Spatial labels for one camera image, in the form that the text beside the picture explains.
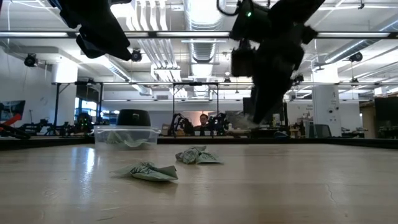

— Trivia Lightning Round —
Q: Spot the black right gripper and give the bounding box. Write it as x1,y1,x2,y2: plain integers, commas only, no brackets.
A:
250,26,317,124

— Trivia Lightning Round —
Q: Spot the grey office chair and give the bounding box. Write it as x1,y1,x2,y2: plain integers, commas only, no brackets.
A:
313,124,332,138

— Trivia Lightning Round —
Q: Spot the person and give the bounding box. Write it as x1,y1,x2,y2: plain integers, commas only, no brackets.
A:
194,113,214,136

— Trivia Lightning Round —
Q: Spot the dark mug green inside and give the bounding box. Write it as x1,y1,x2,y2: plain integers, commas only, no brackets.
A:
116,109,152,127

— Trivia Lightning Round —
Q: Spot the overhead rig bar with lights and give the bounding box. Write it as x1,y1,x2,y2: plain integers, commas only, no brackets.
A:
0,30,398,40

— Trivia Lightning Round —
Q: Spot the clear plastic container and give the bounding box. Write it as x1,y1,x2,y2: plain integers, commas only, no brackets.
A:
93,125,162,152

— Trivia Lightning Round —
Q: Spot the dark cabinet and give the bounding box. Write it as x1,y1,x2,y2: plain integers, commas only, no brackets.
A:
374,96,398,139

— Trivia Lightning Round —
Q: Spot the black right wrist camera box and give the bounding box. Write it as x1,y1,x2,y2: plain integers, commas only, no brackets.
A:
230,39,254,78

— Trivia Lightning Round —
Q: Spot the black metal table frame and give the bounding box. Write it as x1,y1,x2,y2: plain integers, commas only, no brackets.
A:
0,136,398,152

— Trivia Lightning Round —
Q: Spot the black background rig frame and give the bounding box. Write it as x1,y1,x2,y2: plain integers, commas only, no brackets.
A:
172,82,220,138
54,80,104,128

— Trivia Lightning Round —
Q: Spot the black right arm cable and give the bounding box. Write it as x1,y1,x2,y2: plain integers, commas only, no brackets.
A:
216,0,242,17

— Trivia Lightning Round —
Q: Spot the silver ceiling air duct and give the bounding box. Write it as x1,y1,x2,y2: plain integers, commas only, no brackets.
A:
182,0,227,65

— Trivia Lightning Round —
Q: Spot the dark wall screen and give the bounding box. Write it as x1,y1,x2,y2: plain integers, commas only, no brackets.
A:
0,100,27,125

